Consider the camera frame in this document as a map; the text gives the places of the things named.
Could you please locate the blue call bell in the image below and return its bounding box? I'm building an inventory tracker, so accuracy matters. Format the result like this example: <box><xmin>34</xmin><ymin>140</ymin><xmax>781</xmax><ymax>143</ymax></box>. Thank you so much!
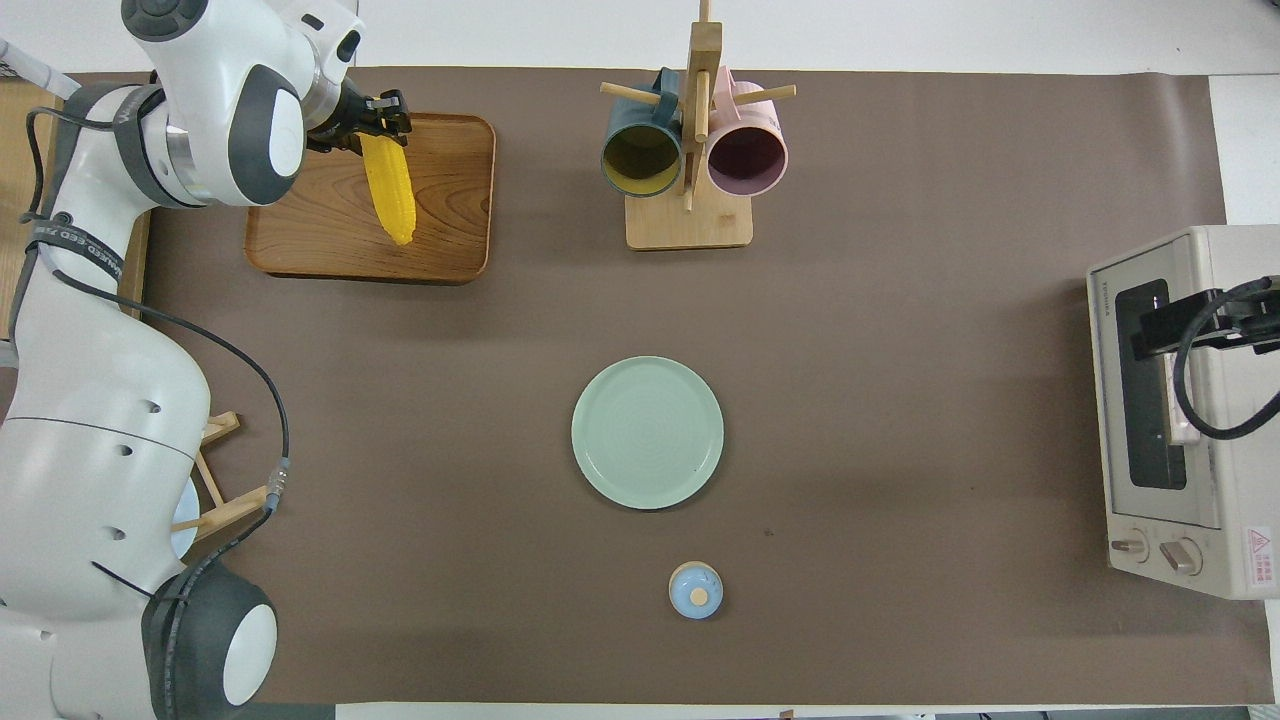
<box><xmin>668</xmin><ymin>561</ymin><xmax>725</xmax><ymax>621</ymax></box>

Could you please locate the pink mug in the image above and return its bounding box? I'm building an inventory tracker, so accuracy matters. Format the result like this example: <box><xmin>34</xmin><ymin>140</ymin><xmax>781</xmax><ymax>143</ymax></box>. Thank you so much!
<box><xmin>706</xmin><ymin>68</ymin><xmax>790</xmax><ymax>198</ymax></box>

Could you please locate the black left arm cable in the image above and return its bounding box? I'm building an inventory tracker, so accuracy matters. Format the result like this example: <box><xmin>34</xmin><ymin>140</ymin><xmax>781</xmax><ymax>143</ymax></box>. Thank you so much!
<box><xmin>8</xmin><ymin>105</ymin><xmax>293</xmax><ymax>720</ymax></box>

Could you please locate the wooden mug rack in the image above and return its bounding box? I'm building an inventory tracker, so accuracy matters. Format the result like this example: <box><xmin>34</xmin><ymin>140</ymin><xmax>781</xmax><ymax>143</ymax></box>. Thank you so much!
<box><xmin>599</xmin><ymin>0</ymin><xmax>799</xmax><ymax>251</ymax></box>

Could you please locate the wooden plate rack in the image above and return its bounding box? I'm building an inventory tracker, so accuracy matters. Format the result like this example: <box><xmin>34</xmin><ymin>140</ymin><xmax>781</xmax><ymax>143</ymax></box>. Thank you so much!
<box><xmin>168</xmin><ymin>410</ymin><xmax>277</xmax><ymax>543</ymax></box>

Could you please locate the brown table mat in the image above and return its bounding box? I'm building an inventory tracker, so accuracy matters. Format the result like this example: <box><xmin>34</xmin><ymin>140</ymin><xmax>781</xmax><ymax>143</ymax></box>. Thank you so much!
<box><xmin>0</xmin><ymin>68</ymin><xmax>1277</xmax><ymax>706</ymax></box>

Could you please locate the beige toaster oven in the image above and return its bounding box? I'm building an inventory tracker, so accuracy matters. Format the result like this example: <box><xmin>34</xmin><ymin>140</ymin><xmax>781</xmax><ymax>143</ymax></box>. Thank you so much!
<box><xmin>1086</xmin><ymin>225</ymin><xmax>1280</xmax><ymax>601</ymax></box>

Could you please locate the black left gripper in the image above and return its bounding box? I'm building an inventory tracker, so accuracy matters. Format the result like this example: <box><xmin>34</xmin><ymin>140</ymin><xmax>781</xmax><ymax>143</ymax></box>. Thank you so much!
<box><xmin>305</xmin><ymin>85</ymin><xmax>414</xmax><ymax>154</ymax></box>

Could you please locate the brown wooden tray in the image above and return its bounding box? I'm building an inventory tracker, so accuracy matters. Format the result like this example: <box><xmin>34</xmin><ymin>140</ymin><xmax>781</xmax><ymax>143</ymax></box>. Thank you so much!
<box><xmin>243</xmin><ymin>107</ymin><xmax>498</xmax><ymax>286</ymax></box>

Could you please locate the wire and wood shelf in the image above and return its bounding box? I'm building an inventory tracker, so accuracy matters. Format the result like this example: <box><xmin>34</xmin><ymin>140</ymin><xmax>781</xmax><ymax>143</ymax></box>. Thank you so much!
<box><xmin>0</xmin><ymin>60</ymin><xmax>153</xmax><ymax>323</ymax></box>

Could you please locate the white checked cloth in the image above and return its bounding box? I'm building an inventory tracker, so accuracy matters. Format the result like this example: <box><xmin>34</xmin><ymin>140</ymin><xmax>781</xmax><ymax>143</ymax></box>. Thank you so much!
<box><xmin>0</xmin><ymin>38</ymin><xmax>81</xmax><ymax>103</ymax></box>

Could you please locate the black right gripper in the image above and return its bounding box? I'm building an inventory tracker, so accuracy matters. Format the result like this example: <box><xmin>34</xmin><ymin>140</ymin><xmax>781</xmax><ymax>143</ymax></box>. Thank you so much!
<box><xmin>1131</xmin><ymin>284</ymin><xmax>1280</xmax><ymax>362</ymax></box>

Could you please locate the yellow corn cob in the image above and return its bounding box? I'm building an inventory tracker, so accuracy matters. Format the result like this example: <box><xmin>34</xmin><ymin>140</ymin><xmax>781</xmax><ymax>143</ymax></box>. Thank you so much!
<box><xmin>359</xmin><ymin>132</ymin><xmax>418</xmax><ymax>248</ymax></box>

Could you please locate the dark teal mug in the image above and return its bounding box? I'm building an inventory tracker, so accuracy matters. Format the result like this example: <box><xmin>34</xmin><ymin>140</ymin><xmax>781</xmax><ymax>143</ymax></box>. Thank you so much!
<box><xmin>600</xmin><ymin>68</ymin><xmax>687</xmax><ymax>199</ymax></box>

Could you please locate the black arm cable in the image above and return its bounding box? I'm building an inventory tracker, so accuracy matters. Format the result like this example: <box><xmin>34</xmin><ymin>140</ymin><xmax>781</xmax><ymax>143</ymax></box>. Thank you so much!
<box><xmin>1174</xmin><ymin>278</ymin><xmax>1280</xmax><ymax>442</ymax></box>
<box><xmin>8</xmin><ymin>105</ymin><xmax>293</xmax><ymax>720</ymax></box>

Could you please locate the light blue plate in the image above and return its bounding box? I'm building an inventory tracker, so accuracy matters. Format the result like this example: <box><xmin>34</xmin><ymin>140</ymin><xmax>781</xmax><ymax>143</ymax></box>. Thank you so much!
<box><xmin>168</xmin><ymin>476</ymin><xmax>202</xmax><ymax>561</ymax></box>

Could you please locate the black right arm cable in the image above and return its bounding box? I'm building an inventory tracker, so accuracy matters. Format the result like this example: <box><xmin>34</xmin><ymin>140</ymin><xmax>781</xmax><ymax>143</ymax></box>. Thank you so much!
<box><xmin>1174</xmin><ymin>278</ymin><xmax>1280</xmax><ymax>442</ymax></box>

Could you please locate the pale green plate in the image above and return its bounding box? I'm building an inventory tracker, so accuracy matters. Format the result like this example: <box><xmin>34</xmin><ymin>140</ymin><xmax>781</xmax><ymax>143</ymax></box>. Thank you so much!
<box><xmin>571</xmin><ymin>356</ymin><xmax>726</xmax><ymax>511</ymax></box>

